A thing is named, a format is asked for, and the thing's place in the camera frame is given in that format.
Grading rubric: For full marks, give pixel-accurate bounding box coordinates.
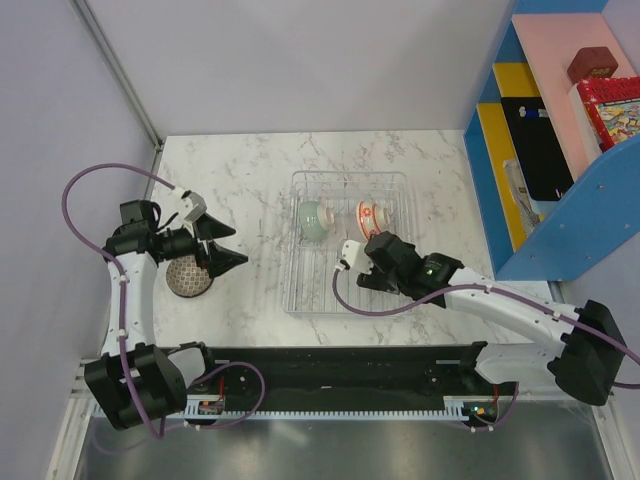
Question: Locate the orange patterned bowl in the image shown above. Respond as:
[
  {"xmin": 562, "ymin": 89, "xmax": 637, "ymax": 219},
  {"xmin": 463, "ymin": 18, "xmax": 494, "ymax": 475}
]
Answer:
[{"xmin": 355, "ymin": 201, "xmax": 391, "ymax": 240}]

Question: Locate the green glass bowl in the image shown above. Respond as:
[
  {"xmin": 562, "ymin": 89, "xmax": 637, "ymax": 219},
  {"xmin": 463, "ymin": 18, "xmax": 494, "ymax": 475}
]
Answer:
[{"xmin": 298, "ymin": 200, "xmax": 335, "ymax": 243}]

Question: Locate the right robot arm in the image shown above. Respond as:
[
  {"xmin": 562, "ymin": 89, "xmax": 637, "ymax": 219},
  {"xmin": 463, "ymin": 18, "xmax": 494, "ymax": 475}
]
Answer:
[{"xmin": 341, "ymin": 231, "xmax": 631, "ymax": 406}]

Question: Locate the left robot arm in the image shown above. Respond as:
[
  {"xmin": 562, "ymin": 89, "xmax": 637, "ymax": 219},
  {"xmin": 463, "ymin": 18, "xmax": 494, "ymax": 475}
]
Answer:
[{"xmin": 84, "ymin": 192, "xmax": 248, "ymax": 430}]

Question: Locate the grid patterned bowl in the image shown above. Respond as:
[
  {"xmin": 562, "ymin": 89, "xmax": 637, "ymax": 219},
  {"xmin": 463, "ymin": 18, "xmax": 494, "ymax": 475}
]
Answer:
[{"xmin": 165, "ymin": 255, "xmax": 213, "ymax": 298}]

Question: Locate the yellow black panel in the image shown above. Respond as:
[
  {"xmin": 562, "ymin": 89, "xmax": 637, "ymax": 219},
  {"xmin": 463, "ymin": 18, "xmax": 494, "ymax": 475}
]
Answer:
[{"xmin": 476, "ymin": 62, "xmax": 544, "ymax": 139}]

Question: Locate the blue shelf unit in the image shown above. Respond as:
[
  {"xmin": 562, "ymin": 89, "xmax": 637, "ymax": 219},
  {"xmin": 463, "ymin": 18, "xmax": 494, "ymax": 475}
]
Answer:
[{"xmin": 464, "ymin": 1, "xmax": 639, "ymax": 281}]

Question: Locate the pink board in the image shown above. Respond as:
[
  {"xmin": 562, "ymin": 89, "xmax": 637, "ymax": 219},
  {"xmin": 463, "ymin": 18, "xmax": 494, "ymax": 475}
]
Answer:
[{"xmin": 512, "ymin": 13, "xmax": 619, "ymax": 179}]

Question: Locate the red game box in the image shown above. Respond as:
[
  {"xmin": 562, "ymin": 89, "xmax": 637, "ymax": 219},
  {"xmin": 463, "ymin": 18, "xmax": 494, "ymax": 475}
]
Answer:
[{"xmin": 576, "ymin": 76, "xmax": 639, "ymax": 152}]

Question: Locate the dark red box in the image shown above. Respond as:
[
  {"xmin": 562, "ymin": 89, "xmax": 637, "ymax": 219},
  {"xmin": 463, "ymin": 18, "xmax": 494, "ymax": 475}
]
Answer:
[{"xmin": 567, "ymin": 46, "xmax": 618, "ymax": 84}]

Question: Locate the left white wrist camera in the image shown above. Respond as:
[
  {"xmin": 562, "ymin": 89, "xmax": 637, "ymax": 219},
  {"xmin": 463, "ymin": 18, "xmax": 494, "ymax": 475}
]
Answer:
[{"xmin": 173, "ymin": 187, "xmax": 207, "ymax": 226}]

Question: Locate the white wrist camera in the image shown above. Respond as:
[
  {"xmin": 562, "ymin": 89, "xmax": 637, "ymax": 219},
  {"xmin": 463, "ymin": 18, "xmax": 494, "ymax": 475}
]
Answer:
[
  {"xmin": 173, "ymin": 187, "xmax": 207, "ymax": 226},
  {"xmin": 338, "ymin": 240, "xmax": 373, "ymax": 275}
]

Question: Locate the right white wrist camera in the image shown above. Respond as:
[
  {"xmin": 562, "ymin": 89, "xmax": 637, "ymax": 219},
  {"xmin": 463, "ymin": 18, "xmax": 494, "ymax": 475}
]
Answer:
[{"xmin": 338, "ymin": 240, "xmax": 373, "ymax": 275}]

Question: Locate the clear wire dish rack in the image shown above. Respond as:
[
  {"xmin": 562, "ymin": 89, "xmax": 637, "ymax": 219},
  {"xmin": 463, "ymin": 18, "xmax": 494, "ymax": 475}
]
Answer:
[{"xmin": 282, "ymin": 170, "xmax": 414, "ymax": 319}]

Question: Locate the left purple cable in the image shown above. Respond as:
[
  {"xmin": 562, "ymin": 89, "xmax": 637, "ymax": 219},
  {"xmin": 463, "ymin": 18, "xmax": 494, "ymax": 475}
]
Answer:
[{"xmin": 60, "ymin": 163, "xmax": 184, "ymax": 441}]

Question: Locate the purple cable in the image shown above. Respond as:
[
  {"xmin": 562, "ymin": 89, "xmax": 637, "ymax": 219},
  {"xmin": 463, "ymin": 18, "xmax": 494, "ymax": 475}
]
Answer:
[
  {"xmin": 60, "ymin": 163, "xmax": 184, "ymax": 441},
  {"xmin": 331, "ymin": 267, "xmax": 640, "ymax": 390}
]

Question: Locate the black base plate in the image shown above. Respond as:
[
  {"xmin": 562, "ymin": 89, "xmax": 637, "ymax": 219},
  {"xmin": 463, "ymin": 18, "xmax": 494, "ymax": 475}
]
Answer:
[{"xmin": 188, "ymin": 346, "xmax": 515, "ymax": 411}]

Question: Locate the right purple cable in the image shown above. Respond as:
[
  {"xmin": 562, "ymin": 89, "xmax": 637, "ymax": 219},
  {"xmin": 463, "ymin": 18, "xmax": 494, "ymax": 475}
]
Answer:
[{"xmin": 331, "ymin": 267, "xmax": 640, "ymax": 390}]

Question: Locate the white cable duct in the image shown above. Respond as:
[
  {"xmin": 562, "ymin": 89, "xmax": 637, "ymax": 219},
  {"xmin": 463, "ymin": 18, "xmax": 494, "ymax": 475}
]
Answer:
[{"xmin": 174, "ymin": 396, "xmax": 469, "ymax": 422}]

